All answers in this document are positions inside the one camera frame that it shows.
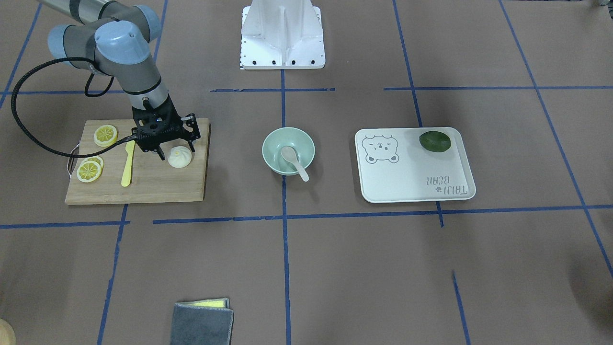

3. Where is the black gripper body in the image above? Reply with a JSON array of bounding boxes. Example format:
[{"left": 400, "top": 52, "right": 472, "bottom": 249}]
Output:
[{"left": 132, "top": 97, "right": 192, "bottom": 151}]

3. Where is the white steamed bun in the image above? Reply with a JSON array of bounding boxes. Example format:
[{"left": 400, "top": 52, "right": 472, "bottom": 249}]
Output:
[{"left": 167, "top": 146, "right": 193, "bottom": 169}]

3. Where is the white ceramic spoon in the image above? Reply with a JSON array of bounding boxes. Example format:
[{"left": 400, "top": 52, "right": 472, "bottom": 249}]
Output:
[{"left": 281, "top": 146, "right": 309, "bottom": 183}]

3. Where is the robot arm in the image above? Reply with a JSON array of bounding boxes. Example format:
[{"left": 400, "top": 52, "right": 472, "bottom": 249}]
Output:
[{"left": 42, "top": 0, "right": 201, "bottom": 159}]

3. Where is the mint green bowl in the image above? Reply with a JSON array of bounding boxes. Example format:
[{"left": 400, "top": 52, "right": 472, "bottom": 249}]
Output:
[{"left": 262, "top": 127, "right": 315, "bottom": 182}]

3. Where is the yellow plastic knife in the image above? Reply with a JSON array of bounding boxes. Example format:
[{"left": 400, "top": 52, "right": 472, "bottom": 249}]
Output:
[{"left": 121, "top": 140, "right": 136, "bottom": 187}]

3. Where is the bamboo cutting board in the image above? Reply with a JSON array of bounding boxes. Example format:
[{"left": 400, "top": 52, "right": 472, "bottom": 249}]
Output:
[{"left": 65, "top": 118, "right": 210, "bottom": 205}]

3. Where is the lower lemon slice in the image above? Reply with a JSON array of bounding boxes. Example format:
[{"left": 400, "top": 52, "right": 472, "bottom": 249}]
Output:
[{"left": 93, "top": 124, "right": 118, "bottom": 147}]

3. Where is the lemon slice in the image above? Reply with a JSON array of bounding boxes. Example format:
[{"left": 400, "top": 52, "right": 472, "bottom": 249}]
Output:
[
  {"left": 93, "top": 124, "right": 118, "bottom": 147},
  {"left": 76, "top": 156, "right": 104, "bottom": 183}
]

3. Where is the upper lemon slice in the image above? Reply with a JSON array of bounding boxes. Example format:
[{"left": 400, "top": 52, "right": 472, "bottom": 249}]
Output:
[{"left": 76, "top": 156, "right": 104, "bottom": 183}]

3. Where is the grey folded cloth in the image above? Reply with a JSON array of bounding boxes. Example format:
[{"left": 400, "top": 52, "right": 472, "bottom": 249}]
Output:
[{"left": 170, "top": 298, "right": 234, "bottom": 345}]

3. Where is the cream bear serving tray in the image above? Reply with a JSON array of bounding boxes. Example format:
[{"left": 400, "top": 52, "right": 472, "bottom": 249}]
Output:
[{"left": 354, "top": 127, "right": 477, "bottom": 203}]

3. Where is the wooden mug tree stand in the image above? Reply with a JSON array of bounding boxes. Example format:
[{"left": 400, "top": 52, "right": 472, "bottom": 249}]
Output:
[{"left": 0, "top": 319, "right": 17, "bottom": 345}]

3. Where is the green avocado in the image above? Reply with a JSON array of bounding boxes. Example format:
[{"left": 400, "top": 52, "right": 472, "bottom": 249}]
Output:
[{"left": 419, "top": 130, "right": 452, "bottom": 153}]

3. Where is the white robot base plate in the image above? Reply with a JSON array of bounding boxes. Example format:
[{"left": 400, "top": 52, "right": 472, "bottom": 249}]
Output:
[{"left": 239, "top": 0, "right": 326, "bottom": 70}]

